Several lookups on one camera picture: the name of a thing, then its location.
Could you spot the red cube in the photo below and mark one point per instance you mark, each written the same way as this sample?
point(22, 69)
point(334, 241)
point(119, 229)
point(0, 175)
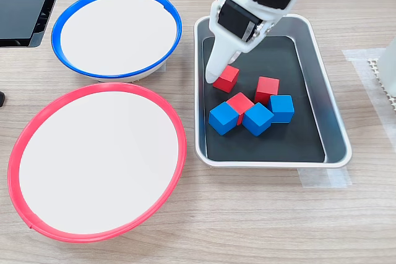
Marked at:
point(266, 89)
point(227, 79)
point(239, 103)

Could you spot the blue cube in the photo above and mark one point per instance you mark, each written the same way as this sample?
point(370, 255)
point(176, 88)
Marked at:
point(257, 118)
point(222, 118)
point(281, 109)

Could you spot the black tray mat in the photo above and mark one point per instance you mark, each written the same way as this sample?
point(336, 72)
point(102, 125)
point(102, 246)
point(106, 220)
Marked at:
point(278, 143)

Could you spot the steel tray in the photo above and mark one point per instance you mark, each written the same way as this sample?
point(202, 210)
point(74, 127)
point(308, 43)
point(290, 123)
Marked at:
point(334, 140)

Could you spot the white plate blue rim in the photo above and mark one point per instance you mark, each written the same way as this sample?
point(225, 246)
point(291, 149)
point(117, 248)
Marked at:
point(117, 32)

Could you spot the clear tape strip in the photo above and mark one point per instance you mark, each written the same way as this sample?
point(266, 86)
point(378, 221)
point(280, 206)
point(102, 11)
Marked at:
point(325, 179)

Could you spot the white plate red rim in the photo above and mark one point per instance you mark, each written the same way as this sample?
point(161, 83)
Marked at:
point(96, 162)

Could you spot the black laptop computer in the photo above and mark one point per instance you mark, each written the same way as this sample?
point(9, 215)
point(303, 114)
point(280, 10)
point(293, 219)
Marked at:
point(21, 13)

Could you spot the small black object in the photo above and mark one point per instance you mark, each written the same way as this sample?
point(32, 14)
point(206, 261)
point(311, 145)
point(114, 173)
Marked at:
point(2, 98)

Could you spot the pale perforated base plate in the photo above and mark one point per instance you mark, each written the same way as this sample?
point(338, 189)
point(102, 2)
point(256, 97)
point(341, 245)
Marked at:
point(376, 72)

